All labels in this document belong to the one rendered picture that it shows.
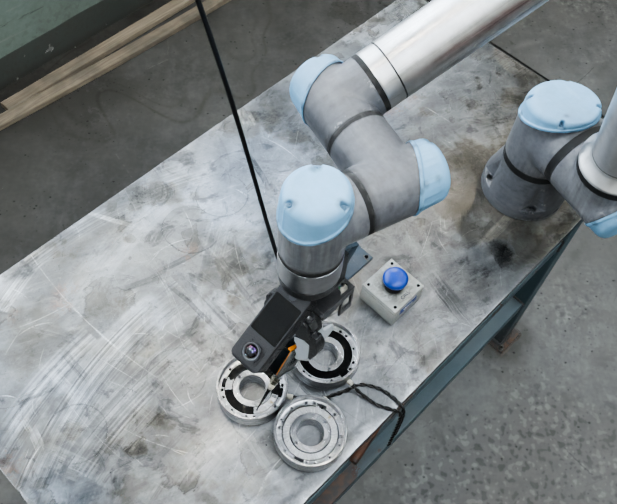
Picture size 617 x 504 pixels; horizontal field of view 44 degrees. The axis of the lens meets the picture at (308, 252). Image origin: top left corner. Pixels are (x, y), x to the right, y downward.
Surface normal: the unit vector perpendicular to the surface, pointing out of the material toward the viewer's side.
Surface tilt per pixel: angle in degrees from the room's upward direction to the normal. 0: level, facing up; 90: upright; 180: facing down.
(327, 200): 0
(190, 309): 0
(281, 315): 32
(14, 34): 90
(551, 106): 7
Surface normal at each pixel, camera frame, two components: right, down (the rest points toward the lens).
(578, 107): -0.01, -0.62
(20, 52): 0.71, 0.62
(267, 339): -0.32, -0.12
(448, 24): -0.07, 0.02
